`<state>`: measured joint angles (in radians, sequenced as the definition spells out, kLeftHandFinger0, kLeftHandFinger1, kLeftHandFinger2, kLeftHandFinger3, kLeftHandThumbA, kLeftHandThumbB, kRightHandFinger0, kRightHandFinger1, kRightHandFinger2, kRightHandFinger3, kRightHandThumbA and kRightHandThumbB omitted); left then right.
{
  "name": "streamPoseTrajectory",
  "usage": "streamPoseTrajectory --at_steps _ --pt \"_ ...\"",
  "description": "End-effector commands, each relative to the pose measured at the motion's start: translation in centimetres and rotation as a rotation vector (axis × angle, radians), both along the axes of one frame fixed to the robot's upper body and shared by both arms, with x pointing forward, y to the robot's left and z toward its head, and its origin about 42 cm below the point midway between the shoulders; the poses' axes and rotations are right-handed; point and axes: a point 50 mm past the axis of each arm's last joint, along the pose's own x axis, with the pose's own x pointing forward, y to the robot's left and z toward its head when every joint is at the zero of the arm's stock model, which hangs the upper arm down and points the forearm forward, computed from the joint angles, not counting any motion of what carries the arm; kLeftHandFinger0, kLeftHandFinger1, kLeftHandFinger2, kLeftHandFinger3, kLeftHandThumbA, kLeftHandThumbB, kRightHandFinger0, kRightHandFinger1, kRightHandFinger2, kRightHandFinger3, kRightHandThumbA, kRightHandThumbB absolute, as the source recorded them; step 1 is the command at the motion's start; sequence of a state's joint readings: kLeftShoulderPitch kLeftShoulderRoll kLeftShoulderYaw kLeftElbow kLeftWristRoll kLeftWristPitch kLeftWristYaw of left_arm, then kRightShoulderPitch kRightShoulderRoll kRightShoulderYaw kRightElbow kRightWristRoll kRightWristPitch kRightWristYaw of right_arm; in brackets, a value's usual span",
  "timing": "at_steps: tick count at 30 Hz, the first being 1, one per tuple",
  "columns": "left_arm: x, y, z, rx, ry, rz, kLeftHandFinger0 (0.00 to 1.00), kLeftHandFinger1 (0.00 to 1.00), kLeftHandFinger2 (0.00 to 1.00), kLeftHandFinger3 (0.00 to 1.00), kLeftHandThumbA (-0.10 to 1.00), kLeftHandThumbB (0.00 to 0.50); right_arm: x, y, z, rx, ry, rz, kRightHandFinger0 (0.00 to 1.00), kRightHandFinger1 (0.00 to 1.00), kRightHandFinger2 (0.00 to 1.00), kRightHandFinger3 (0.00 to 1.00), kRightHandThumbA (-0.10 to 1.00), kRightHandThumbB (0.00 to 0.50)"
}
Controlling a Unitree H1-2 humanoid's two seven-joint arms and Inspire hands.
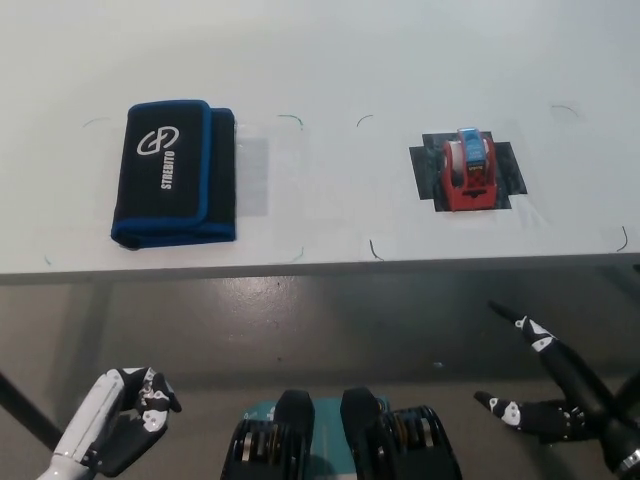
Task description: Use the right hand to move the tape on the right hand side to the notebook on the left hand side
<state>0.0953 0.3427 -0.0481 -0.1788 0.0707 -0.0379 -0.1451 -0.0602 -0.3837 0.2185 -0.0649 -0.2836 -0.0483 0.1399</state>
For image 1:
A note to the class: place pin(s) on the black right hand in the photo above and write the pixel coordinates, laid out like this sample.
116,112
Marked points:
580,400

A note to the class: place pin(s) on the white and black left hand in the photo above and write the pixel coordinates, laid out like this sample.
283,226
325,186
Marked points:
95,420

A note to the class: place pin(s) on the red tape dispenser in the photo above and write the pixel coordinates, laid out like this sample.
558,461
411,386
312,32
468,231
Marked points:
470,195

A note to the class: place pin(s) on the black tape patch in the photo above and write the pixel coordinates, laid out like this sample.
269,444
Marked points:
510,170

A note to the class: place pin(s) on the black notebook pouch blue trim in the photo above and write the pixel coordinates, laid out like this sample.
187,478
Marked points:
170,175

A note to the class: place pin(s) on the black table leg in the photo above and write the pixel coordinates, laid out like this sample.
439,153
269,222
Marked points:
25,410

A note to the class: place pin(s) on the black teal robot body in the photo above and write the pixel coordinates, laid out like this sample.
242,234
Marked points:
290,430

